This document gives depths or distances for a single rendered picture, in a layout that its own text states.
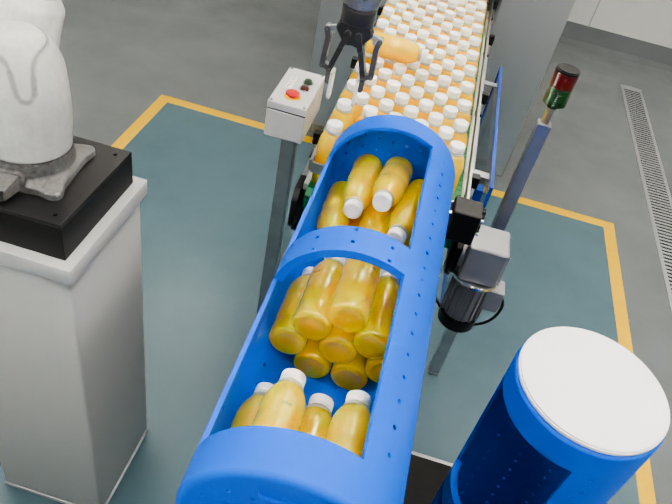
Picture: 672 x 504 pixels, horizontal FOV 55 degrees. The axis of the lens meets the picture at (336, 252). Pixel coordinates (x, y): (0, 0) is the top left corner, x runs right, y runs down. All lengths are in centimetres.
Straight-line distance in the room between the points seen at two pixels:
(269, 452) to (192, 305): 183
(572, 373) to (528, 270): 191
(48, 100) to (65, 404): 75
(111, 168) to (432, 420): 149
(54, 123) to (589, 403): 107
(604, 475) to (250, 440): 68
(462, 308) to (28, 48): 126
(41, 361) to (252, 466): 89
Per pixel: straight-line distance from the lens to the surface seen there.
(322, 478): 77
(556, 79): 180
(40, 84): 125
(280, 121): 165
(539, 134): 187
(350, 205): 131
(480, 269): 177
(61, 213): 129
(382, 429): 85
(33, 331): 152
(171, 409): 229
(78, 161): 139
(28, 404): 177
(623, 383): 132
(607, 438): 122
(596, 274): 334
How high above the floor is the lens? 190
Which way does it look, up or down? 41 degrees down
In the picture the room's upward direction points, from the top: 13 degrees clockwise
